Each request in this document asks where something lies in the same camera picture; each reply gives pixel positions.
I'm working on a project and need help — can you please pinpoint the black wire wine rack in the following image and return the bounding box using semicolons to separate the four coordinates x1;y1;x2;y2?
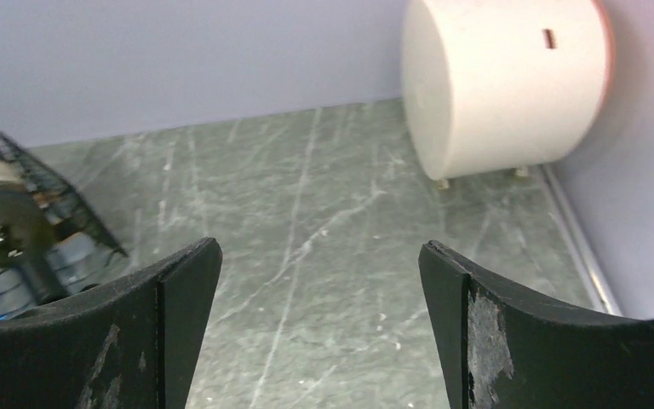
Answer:
0;130;129;300

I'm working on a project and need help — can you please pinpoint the green wine bottle black neck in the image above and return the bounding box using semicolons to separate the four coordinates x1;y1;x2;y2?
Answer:
0;135;72;306

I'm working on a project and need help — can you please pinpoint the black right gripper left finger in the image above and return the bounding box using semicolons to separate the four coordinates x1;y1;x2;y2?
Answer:
0;238;222;408

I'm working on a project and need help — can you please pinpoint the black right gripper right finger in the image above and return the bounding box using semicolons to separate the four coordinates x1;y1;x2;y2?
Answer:
418;240;654;408

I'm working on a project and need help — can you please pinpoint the cream cylindrical container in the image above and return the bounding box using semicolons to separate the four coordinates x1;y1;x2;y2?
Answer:
400;0;615;181

